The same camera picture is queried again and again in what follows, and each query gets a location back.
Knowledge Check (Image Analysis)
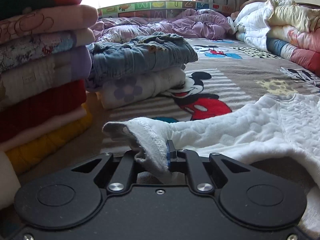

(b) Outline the purple crumpled duvet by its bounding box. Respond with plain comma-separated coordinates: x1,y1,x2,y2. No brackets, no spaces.
91,9,231,43

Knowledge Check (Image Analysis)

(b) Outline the white purple flower garment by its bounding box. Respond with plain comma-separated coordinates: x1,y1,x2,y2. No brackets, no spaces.
96,67,185,109

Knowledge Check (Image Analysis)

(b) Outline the colourful alphabet headboard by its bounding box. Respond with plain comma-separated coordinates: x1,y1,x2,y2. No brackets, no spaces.
97,1,234,18

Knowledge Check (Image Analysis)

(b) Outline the purple white folded garment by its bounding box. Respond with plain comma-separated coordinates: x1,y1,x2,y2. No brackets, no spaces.
1,46,92,109

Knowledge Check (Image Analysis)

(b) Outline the yellow folded garment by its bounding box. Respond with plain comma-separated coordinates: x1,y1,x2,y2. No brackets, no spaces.
5,103,93,175

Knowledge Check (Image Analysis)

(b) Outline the red and white quilt pile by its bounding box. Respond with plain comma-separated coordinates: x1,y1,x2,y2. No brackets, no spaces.
228,0,319,75

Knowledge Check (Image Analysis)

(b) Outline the Mickey Mouse bed blanket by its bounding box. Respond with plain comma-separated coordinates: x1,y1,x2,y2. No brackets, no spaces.
17,37,320,188

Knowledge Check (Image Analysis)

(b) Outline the folded blue denim garment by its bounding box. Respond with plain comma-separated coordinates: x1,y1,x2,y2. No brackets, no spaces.
85,31,198,92

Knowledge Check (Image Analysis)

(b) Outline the blue floral folded garment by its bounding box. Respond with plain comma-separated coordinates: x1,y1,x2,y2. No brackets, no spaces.
1,28,95,72

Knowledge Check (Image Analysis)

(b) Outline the dark red folded garment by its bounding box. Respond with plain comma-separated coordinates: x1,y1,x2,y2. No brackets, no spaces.
1,80,87,142

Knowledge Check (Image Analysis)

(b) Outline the beige folded cloth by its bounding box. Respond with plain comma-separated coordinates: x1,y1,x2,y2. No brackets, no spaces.
0,151,21,210

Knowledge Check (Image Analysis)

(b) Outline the pink folded garment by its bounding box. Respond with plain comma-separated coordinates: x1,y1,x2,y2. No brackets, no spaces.
1,5,98,44

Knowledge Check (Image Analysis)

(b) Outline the white quilted garment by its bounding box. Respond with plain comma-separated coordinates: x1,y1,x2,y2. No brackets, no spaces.
102,93,320,239

